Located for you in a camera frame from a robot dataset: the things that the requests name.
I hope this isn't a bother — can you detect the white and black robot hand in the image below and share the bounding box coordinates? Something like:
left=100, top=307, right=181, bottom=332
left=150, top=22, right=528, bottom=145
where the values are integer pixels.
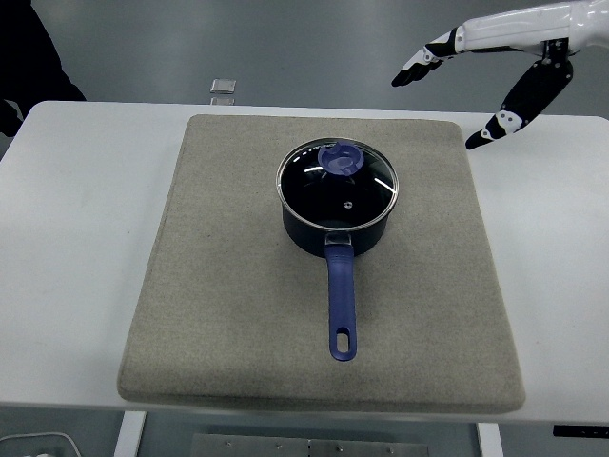
left=390, top=0, right=609, bottom=151

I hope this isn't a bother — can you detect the glass lid with blue knob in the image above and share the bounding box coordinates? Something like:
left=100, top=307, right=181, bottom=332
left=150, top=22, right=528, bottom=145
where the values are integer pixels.
left=276, top=139, right=402, bottom=229

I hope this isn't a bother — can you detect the beige fabric mat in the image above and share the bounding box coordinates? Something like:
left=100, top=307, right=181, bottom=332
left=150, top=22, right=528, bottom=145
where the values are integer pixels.
left=117, top=113, right=527, bottom=414

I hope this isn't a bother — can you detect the black table control panel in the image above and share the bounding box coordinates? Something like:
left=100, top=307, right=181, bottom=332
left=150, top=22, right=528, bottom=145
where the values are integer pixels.
left=553, top=425, right=609, bottom=438

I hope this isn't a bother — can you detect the white table leg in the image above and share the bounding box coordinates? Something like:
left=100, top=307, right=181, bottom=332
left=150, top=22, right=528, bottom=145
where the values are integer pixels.
left=477, top=422, right=505, bottom=457
left=113, top=409, right=147, bottom=457

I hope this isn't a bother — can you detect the person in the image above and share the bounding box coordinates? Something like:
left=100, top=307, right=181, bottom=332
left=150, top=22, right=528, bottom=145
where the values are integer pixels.
left=0, top=0, right=88, bottom=139

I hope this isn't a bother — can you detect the grey metal plate with screws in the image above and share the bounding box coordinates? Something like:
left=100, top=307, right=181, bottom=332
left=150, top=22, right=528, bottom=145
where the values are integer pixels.
left=191, top=432, right=429, bottom=457

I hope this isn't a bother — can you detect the dark pot with blue handle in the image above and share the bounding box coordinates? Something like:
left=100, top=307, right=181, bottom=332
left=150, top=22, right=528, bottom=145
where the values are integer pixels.
left=279, top=186, right=401, bottom=363

